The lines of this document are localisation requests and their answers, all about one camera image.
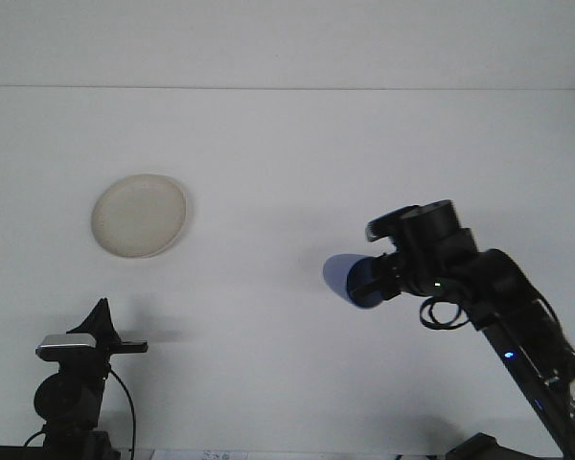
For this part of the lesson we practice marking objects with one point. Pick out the pale blue cup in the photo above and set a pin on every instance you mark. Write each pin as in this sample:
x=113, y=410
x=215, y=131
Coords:
x=338, y=273

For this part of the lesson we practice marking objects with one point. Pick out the pale round plate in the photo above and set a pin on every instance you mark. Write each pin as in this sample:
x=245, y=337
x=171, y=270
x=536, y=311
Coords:
x=139, y=215

